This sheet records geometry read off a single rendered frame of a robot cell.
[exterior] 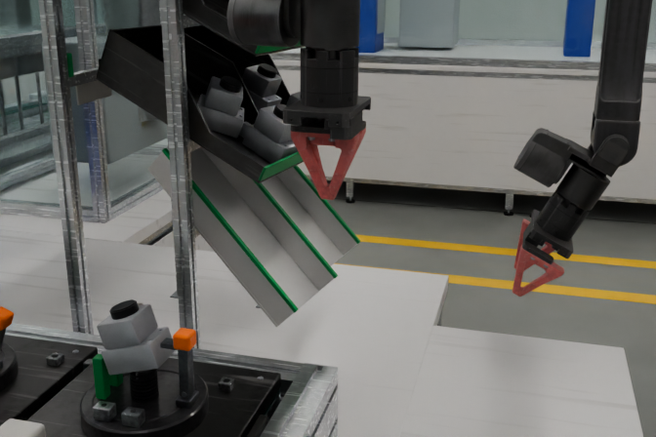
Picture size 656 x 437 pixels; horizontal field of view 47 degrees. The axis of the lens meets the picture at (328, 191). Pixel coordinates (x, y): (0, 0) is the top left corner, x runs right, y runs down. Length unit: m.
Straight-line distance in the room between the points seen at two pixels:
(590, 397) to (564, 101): 3.50
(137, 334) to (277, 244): 0.35
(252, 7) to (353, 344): 0.67
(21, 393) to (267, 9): 0.54
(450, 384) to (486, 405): 0.07
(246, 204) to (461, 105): 3.53
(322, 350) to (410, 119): 3.50
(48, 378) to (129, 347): 0.18
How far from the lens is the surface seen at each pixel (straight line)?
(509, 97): 4.57
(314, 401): 0.92
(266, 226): 1.14
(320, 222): 1.26
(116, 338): 0.85
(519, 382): 1.19
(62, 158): 1.08
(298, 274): 1.12
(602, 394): 1.20
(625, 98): 1.10
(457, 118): 4.61
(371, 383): 1.15
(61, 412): 0.93
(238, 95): 1.02
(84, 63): 1.83
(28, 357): 1.06
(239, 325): 1.33
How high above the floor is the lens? 1.45
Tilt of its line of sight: 16 degrees down
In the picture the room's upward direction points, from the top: straight up
